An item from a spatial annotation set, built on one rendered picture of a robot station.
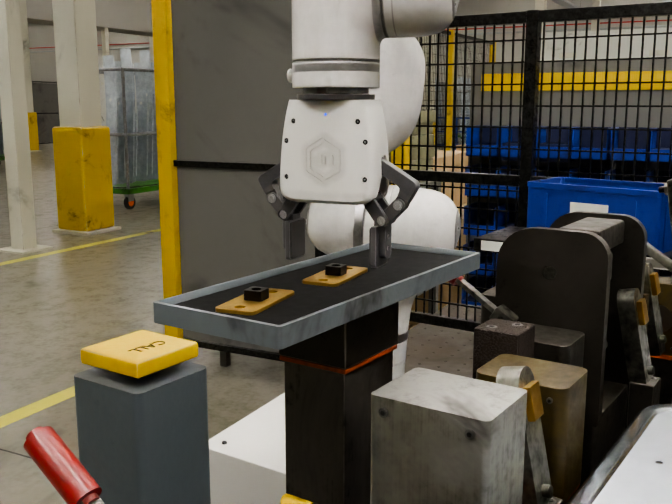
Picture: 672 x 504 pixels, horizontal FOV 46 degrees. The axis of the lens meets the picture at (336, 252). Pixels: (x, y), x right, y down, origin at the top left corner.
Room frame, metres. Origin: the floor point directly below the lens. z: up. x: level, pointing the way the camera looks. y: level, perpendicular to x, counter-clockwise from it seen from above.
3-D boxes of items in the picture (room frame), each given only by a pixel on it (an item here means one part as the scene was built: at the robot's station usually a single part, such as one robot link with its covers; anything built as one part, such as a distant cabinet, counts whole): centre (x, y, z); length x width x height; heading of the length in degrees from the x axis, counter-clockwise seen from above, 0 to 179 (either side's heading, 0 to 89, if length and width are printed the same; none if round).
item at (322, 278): (0.78, 0.00, 1.17); 0.08 x 0.04 x 0.01; 155
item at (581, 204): (1.73, -0.59, 1.09); 0.30 x 0.17 x 0.13; 47
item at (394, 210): (0.76, -0.05, 1.21); 0.03 x 0.03 x 0.07; 65
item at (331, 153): (0.78, 0.00, 1.29); 0.10 x 0.07 x 0.11; 65
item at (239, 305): (0.68, 0.07, 1.17); 0.08 x 0.04 x 0.01; 158
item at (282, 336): (0.77, 0.00, 1.16); 0.37 x 0.14 x 0.02; 146
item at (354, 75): (0.78, 0.00, 1.35); 0.09 x 0.08 x 0.03; 65
